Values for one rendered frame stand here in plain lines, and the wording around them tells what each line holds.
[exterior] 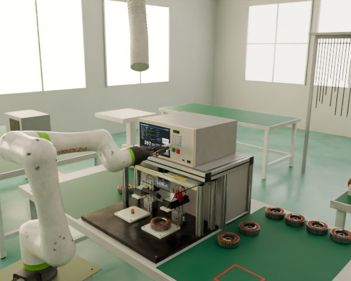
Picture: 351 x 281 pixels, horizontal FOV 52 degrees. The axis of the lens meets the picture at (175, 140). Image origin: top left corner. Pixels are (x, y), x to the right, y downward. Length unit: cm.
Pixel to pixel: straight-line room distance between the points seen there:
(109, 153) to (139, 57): 154
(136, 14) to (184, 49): 563
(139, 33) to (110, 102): 437
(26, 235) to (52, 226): 20
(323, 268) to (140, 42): 220
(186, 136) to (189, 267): 64
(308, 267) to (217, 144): 76
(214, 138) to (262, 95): 697
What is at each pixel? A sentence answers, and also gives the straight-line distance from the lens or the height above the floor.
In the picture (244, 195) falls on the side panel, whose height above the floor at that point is 88.
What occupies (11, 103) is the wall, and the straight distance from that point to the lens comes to 651.
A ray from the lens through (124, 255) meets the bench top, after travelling 188.
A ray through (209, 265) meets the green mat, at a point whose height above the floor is 75.
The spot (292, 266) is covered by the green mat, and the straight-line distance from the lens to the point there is 184.
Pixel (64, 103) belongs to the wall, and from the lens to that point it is 692.
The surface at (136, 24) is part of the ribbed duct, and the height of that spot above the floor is 192.
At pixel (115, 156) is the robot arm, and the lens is 166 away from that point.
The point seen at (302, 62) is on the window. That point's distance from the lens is 842.
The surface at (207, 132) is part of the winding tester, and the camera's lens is 193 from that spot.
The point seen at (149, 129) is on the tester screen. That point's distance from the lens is 208.
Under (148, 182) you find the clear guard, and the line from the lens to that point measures 183.
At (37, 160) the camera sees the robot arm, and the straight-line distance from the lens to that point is 134.
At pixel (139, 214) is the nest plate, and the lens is 215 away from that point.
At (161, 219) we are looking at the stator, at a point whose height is 81.
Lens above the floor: 171
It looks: 14 degrees down
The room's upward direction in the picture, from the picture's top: straight up
